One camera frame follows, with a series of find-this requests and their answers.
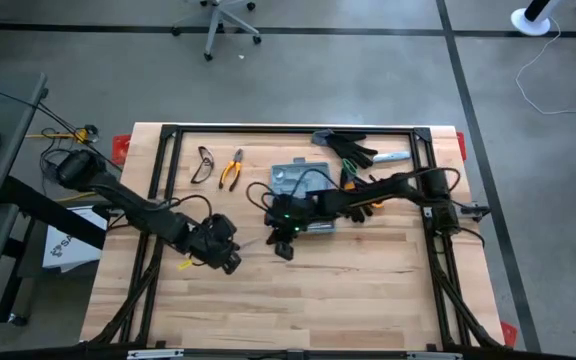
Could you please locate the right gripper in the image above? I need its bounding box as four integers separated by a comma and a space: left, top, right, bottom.
266, 218, 315, 246

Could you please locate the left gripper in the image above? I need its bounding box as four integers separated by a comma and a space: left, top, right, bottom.
190, 214, 243, 269

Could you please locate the grey plastic tool case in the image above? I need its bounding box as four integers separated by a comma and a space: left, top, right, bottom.
270, 158, 337, 235

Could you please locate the black and orange tool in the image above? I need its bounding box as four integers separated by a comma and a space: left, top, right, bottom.
217, 148, 245, 192

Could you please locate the shiny clear object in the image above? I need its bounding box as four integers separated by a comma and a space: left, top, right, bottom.
190, 145, 215, 185

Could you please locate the silver utility knife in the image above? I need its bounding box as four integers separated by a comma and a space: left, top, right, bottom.
371, 151, 412, 165

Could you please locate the white printed carton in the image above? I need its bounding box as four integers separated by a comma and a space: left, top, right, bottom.
41, 205, 108, 275

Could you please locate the black diagonal bar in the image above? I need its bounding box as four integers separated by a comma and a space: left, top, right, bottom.
0, 175, 108, 251

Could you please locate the grey mesh office chair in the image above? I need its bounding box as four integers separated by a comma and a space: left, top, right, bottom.
170, 0, 263, 62

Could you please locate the black desk leg with caster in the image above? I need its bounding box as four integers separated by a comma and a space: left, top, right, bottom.
0, 214, 39, 329

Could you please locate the white round stand base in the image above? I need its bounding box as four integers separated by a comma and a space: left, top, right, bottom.
509, 0, 564, 37

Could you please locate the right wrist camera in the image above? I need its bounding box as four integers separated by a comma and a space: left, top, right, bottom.
273, 241, 295, 262

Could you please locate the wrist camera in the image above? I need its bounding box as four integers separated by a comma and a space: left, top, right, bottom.
221, 251, 243, 276
273, 241, 295, 262

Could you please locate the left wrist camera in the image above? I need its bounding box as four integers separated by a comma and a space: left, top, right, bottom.
221, 251, 243, 276

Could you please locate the black right camera cable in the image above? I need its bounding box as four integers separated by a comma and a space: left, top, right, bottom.
245, 167, 342, 211

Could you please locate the black camera cable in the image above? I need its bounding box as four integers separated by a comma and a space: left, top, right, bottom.
165, 193, 214, 221
245, 167, 342, 211

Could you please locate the black left camera cable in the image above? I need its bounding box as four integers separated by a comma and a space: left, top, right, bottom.
165, 193, 214, 221

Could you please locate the black table frame rail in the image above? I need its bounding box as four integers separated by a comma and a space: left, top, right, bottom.
87, 123, 504, 351

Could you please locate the silver metal bracket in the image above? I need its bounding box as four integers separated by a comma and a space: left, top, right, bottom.
126, 348, 185, 360
406, 351, 464, 360

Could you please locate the yellow cable plug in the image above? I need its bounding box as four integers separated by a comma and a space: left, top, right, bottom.
24, 124, 100, 147

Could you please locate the white floor cable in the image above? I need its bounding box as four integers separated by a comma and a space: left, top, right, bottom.
514, 17, 576, 116

